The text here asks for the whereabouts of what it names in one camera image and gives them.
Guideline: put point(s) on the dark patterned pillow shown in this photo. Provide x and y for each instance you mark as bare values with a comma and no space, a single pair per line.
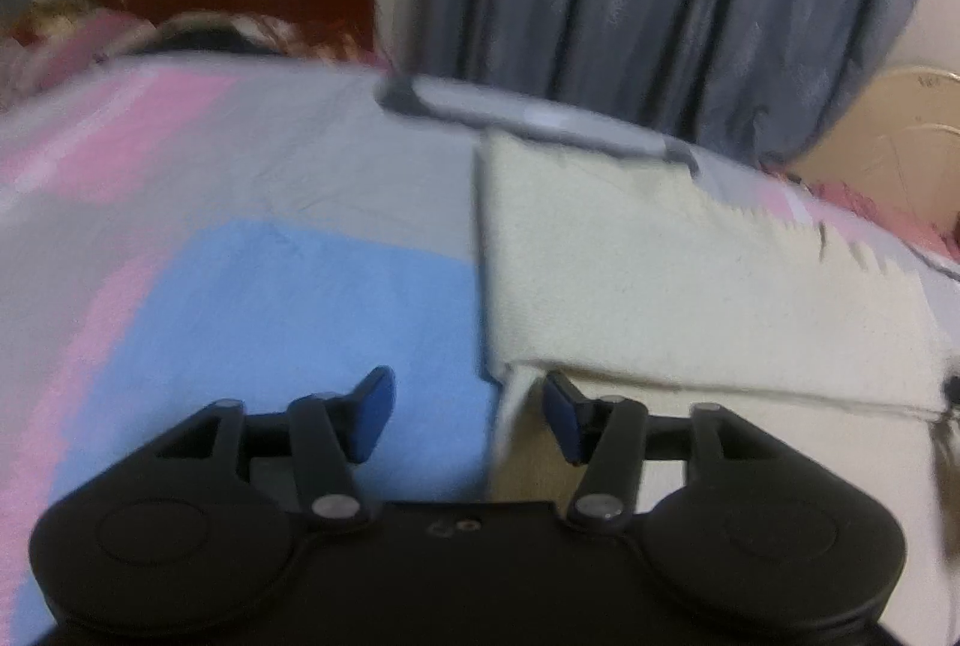
247,33

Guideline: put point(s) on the pink striped pillow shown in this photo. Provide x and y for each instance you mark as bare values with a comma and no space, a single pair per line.
67,42

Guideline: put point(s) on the cream small garment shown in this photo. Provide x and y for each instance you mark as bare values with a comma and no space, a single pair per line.
637,278

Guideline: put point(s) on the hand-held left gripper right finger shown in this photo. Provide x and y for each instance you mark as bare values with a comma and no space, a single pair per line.
562,415

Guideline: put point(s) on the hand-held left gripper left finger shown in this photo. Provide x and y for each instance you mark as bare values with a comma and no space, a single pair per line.
372,412

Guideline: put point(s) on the pink blue grey printed bedsheet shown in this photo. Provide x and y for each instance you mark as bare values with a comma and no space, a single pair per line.
225,181

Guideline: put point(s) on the cream wooden furniture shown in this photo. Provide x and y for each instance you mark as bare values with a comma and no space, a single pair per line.
892,144

